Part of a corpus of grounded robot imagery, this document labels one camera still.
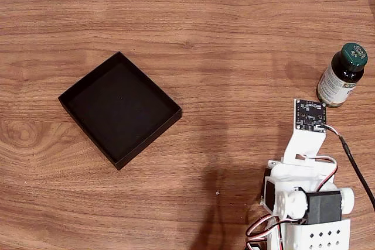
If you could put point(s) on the brown pill bottle green cap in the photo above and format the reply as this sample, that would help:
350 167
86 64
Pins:
337 84

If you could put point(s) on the shallow black cardboard box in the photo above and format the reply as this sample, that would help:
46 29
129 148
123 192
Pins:
120 109

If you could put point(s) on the camera board on white mount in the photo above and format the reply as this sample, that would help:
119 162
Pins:
307 141

